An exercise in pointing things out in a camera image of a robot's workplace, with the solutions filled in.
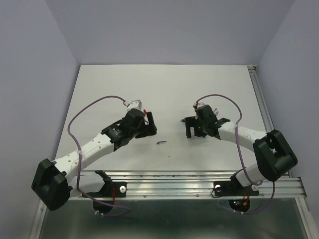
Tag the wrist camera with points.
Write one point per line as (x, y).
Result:
(197, 105)
(136, 104)

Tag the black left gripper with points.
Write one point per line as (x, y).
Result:
(151, 129)

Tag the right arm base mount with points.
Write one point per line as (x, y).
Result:
(239, 196)

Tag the aluminium right rail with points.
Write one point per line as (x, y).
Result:
(267, 121)

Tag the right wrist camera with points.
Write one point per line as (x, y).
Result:
(197, 105)

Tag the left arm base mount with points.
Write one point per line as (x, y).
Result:
(104, 198)

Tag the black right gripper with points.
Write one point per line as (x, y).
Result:
(191, 121)

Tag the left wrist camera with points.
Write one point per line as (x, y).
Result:
(136, 104)

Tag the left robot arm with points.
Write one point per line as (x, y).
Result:
(51, 182)

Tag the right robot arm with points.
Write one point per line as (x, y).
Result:
(274, 156)

